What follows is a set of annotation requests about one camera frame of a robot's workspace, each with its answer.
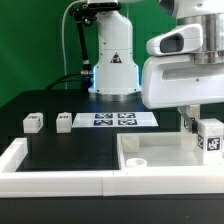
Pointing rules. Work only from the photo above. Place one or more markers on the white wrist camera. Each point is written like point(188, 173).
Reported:
point(182, 39)

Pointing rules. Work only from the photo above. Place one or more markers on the white marker sheet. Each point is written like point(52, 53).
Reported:
point(115, 119)

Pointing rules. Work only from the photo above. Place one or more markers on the white U-shaped fence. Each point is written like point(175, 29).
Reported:
point(123, 181)

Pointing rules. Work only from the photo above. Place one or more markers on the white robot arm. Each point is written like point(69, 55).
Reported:
point(116, 76)

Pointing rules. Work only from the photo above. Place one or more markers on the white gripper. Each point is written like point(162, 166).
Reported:
point(174, 81)

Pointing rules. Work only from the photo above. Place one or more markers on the white square tabletop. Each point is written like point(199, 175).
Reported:
point(171, 149)

